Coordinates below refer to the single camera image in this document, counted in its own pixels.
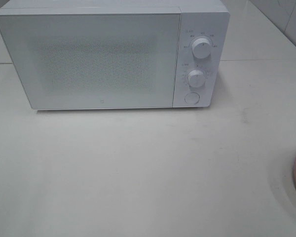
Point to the round white door button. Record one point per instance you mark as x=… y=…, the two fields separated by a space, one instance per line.
x=192 y=98

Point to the white microwave door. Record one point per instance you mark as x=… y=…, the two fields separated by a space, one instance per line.
x=94 y=61

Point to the lower white timer knob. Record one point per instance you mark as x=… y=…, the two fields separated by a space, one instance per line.
x=196 y=78

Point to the upper white control knob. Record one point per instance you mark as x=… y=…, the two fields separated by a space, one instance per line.
x=201 y=47

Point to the white microwave oven body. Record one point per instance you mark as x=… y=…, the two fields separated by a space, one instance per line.
x=198 y=18

